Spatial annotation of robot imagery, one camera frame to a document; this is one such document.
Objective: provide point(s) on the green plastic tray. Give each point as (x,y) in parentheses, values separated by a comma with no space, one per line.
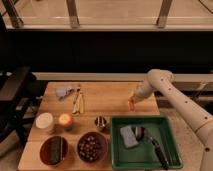
(143,156)

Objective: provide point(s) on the small metal cup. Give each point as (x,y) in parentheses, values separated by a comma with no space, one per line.
(101,124)

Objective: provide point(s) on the black handled metal spoon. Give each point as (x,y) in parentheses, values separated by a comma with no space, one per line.
(143,133)

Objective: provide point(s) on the black side table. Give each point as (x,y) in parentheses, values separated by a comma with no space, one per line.
(14,103)

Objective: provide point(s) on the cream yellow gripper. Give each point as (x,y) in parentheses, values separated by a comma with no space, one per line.
(135,98)

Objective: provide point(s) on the brown bowl with nuts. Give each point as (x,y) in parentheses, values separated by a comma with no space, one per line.
(92,147)

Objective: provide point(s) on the crumpled purple grey cloth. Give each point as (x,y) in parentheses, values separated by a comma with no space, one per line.
(62,92)

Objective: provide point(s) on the white lidded jar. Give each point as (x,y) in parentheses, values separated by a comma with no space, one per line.
(45,122)

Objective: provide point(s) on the red yellow apple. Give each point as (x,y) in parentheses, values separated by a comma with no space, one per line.
(66,121)

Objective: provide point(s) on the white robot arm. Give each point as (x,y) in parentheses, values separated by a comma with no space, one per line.
(198,119)

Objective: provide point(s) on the brown bowl with brush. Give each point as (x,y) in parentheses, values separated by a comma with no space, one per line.
(53,151)

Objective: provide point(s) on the grey blue sponge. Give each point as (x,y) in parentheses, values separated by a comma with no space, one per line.
(128,136)

